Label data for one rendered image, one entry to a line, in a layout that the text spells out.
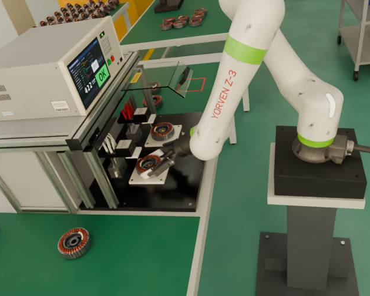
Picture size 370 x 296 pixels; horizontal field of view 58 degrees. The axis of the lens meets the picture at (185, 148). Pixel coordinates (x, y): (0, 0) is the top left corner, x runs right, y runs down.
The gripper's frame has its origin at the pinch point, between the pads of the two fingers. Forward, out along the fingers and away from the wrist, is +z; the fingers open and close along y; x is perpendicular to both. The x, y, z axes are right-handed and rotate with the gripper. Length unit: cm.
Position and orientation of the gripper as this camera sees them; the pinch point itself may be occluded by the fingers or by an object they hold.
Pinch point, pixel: (149, 165)
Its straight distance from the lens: 138.7
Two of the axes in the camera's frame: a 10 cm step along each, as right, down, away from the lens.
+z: -7.5, 4.1, 5.2
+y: 1.7, -6.3, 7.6
